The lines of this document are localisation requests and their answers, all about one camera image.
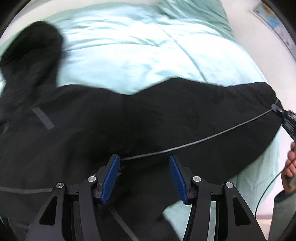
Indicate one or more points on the person's right hand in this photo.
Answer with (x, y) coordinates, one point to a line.
(289, 170)

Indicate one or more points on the black hooded jacket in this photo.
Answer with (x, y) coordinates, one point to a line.
(52, 134)

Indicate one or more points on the wall poster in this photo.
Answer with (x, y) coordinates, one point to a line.
(271, 20)

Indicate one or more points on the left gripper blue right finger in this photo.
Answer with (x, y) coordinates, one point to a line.
(180, 178)

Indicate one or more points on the mint green bed quilt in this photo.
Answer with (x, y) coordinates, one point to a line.
(127, 48)

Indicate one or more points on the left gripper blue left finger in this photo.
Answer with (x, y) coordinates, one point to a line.
(108, 178)

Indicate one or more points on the green pillow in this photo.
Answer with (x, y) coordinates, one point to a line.
(209, 12)

